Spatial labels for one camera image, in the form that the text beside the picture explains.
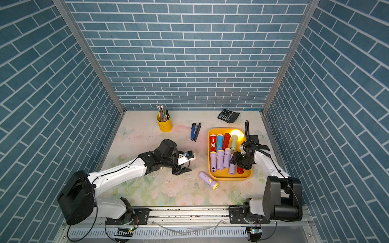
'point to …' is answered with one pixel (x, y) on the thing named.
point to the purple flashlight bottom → (213, 157)
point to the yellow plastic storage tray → (223, 174)
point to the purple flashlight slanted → (220, 159)
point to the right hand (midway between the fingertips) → (236, 163)
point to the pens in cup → (164, 114)
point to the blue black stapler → (195, 130)
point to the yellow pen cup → (165, 126)
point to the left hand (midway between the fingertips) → (192, 164)
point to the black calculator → (228, 116)
